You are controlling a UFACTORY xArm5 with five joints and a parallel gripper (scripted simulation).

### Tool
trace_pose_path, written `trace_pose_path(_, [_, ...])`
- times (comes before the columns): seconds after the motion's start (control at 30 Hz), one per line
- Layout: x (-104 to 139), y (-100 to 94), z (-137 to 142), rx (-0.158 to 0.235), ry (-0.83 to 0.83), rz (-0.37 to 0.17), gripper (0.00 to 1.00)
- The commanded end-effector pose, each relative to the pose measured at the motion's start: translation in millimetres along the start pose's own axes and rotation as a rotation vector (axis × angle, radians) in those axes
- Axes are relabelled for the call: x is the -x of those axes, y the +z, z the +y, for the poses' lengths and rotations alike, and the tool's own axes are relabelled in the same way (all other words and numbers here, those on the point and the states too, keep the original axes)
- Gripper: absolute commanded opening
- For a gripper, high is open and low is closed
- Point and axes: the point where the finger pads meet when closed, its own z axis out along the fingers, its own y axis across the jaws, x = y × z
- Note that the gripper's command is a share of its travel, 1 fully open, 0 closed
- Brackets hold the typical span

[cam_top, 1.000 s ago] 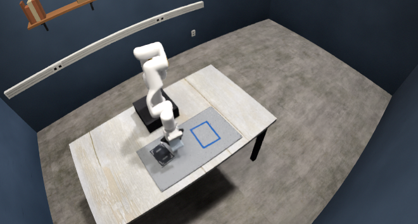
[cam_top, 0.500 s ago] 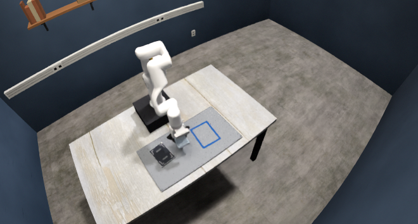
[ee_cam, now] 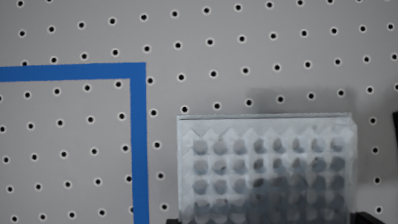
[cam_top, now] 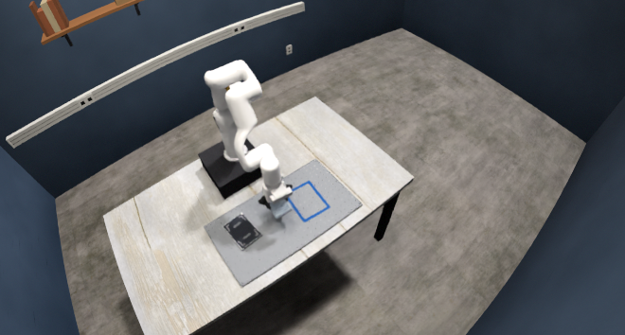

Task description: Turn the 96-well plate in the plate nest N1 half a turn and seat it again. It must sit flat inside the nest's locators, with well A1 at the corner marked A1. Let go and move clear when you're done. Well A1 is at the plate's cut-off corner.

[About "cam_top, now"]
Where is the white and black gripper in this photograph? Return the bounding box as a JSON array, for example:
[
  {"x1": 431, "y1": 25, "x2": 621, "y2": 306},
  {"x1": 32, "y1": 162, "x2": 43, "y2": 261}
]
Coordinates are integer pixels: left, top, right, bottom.
[{"x1": 258, "y1": 179, "x2": 293, "y2": 210}]

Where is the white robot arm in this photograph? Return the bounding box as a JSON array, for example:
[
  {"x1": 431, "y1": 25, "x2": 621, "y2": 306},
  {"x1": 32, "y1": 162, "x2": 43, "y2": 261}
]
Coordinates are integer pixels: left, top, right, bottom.
[{"x1": 205, "y1": 60, "x2": 293, "y2": 204}]

